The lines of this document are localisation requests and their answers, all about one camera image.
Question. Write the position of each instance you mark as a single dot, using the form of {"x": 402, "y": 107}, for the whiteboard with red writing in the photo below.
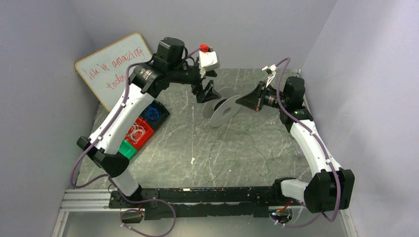
{"x": 105, "y": 70}

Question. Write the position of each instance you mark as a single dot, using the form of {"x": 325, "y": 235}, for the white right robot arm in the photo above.
{"x": 331, "y": 186}

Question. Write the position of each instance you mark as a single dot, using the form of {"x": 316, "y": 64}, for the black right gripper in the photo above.
{"x": 259, "y": 98}

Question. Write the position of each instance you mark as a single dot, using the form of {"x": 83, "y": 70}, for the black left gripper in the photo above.
{"x": 199, "y": 86}

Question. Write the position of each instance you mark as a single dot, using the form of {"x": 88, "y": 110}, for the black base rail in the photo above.
{"x": 258, "y": 202}

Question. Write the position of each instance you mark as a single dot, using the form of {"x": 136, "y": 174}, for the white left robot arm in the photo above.
{"x": 143, "y": 84}

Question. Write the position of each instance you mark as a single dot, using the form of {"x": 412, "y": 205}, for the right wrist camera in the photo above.
{"x": 270, "y": 72}

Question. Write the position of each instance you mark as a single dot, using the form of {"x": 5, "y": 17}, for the green storage bin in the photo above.
{"x": 127, "y": 150}

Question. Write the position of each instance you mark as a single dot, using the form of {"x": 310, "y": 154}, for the black storage bin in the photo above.
{"x": 155, "y": 115}

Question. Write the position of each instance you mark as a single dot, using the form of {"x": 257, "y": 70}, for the white perforated filament spool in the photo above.
{"x": 221, "y": 111}

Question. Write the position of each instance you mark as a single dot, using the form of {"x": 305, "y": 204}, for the red storage bin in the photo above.
{"x": 139, "y": 133}

